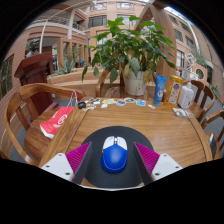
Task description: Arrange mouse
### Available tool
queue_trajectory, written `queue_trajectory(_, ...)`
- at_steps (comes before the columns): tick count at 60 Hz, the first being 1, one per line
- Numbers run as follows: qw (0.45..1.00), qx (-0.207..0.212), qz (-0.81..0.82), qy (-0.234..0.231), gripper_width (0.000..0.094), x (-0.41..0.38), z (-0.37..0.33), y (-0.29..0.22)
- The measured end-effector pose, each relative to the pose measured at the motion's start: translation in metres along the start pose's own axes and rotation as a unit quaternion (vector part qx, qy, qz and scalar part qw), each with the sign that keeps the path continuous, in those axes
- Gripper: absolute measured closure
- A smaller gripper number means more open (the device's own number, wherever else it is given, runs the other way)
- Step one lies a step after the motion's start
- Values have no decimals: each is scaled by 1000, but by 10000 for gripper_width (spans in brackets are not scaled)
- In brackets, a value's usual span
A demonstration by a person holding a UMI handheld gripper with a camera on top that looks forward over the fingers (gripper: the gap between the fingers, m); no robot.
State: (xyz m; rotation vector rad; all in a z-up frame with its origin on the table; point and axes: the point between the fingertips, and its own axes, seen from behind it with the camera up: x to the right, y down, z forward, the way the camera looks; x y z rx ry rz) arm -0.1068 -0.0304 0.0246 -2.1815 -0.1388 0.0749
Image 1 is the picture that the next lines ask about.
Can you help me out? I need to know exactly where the potted leafy green plant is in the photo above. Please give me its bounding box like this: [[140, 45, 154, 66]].
[[81, 16, 177, 97]]

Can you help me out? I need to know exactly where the yellow liquid bottle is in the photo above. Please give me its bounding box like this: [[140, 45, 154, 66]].
[[164, 74, 184, 109]]

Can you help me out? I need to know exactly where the spiky green plant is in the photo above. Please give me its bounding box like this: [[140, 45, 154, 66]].
[[59, 57, 78, 75]]

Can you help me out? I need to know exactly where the yellow flowering plant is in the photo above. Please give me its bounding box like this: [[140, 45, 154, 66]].
[[211, 82, 220, 98]]

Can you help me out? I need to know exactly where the blue and white computer mouse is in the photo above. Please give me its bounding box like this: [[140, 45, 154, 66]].
[[100, 135, 129, 174]]

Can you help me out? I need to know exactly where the dark red wooden lectern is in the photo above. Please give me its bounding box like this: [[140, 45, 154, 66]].
[[13, 51, 60, 123]]

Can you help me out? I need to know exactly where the black round mouse pad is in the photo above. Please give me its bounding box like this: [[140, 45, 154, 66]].
[[79, 125, 155, 189]]

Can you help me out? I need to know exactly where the white outdoor sculpture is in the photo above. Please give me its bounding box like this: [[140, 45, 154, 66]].
[[187, 52, 198, 70]]

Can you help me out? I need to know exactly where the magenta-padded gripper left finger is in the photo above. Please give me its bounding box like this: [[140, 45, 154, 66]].
[[39, 141, 93, 185]]

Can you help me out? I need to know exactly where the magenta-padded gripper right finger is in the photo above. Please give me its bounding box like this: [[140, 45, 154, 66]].
[[133, 141, 184, 186]]

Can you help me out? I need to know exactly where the wooden armchair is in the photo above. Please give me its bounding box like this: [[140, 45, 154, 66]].
[[95, 68, 125, 99], [199, 109, 224, 161], [189, 79, 216, 123], [2, 82, 86, 167]]

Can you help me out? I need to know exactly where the dark bust statue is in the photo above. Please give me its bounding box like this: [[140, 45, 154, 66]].
[[24, 38, 41, 59]]

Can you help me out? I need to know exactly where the red and white bag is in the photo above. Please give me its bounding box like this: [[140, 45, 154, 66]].
[[39, 105, 76, 140]]

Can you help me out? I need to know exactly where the white pump bottle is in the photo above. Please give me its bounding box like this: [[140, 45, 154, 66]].
[[177, 80, 195, 110]]

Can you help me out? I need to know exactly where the clear plastic packet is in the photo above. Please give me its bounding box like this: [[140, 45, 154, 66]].
[[172, 107, 190, 118]]

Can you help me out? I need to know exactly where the blue squeeze tube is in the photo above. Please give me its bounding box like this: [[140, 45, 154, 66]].
[[153, 74, 167, 107]]

